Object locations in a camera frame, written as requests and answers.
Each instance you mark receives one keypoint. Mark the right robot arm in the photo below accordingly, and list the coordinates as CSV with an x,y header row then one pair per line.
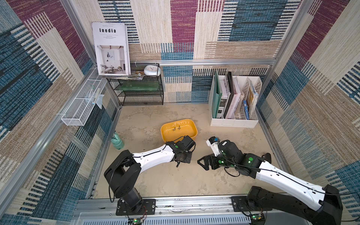
x,y
316,204

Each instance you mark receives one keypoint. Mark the green folder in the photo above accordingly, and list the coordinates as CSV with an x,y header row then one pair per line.
x,y
217,93

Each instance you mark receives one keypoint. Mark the black binder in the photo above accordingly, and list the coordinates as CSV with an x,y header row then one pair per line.
x,y
230,92

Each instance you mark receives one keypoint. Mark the blue book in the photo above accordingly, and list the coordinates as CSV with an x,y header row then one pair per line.
x,y
246,111

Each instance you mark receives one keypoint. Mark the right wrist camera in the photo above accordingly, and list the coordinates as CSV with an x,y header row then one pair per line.
x,y
213,144

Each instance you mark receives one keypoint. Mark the green spray bottle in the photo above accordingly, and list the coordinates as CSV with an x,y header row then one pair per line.
x,y
117,142

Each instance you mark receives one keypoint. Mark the Inedia white magazine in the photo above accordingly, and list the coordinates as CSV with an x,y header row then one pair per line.
x,y
111,48

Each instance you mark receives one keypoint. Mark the white wire wall basket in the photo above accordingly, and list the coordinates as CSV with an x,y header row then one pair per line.
x,y
82,105

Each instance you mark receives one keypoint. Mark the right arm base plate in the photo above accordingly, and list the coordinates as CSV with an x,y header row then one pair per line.
x,y
240,203

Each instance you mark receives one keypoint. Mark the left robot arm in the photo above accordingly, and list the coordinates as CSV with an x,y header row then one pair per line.
x,y
124,171

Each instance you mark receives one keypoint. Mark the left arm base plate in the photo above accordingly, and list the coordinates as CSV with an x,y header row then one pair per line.
x,y
148,206

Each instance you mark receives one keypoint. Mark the yellow plastic storage box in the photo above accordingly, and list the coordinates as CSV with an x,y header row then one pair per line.
x,y
188,128

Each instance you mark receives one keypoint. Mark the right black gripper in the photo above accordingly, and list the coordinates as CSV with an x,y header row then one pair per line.
x,y
212,161

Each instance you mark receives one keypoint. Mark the black wire shelf rack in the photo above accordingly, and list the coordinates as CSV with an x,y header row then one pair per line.
x,y
138,89

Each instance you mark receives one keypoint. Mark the white file organizer box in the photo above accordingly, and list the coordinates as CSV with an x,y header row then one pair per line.
x,y
245,88

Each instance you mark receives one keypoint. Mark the white round clock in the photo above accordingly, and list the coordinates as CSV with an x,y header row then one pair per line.
x,y
152,70

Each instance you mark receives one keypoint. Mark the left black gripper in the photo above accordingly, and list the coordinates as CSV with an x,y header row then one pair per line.
x,y
188,160

